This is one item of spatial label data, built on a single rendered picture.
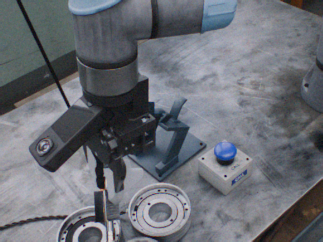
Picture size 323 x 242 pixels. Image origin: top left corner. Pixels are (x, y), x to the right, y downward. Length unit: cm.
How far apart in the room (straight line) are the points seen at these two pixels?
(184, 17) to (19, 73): 195
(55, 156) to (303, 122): 55
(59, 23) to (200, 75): 146
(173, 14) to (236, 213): 40
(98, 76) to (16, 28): 180
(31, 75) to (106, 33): 197
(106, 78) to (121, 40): 5
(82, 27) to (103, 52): 4
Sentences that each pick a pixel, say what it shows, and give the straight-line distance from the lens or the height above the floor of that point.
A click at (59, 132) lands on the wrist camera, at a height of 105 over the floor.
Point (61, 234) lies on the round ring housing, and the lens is 73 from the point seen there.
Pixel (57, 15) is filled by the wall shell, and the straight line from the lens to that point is 237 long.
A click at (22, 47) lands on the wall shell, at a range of 234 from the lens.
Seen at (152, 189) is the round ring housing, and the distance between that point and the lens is 75.
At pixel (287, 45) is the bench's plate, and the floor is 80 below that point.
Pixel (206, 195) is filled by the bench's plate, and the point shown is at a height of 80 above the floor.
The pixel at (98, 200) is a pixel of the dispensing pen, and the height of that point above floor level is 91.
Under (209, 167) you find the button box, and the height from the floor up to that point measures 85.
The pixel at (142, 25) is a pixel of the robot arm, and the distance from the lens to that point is 48.
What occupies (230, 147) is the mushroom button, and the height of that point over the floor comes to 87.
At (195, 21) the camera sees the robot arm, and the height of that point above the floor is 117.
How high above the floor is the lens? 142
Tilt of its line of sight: 43 degrees down
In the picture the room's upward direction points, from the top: 7 degrees counter-clockwise
